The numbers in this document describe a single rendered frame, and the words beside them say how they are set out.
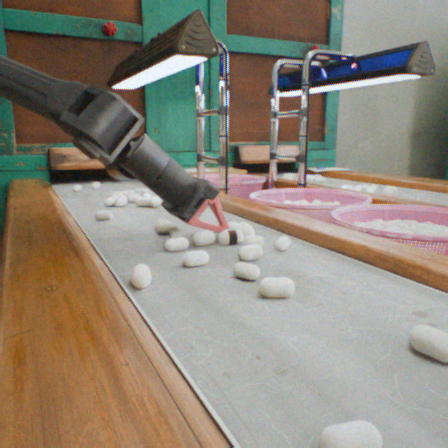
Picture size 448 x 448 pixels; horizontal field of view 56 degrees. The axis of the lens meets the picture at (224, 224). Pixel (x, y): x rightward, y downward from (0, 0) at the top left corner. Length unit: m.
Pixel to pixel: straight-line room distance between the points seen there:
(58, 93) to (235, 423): 0.50
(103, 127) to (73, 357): 0.35
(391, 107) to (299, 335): 3.25
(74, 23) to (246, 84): 0.65
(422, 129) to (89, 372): 3.67
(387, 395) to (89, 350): 0.20
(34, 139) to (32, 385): 1.28
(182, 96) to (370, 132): 2.05
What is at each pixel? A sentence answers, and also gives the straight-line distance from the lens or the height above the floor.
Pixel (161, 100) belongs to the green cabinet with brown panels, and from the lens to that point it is 1.57.
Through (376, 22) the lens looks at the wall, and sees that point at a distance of 3.47.
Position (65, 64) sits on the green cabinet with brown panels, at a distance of 1.53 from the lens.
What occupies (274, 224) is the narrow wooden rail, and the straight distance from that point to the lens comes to 0.73.
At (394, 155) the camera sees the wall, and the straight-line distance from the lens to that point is 3.61.
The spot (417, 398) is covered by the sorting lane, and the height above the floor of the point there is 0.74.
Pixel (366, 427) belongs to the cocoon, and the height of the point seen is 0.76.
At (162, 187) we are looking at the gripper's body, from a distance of 0.61.
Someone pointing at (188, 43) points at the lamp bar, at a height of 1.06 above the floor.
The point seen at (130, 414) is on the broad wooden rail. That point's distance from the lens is 0.24.
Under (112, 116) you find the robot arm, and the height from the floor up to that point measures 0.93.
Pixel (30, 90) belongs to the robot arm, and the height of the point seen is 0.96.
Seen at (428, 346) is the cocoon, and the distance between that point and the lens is 0.35.
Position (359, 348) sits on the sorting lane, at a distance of 0.36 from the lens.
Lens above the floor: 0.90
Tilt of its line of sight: 12 degrees down
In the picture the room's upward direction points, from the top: straight up
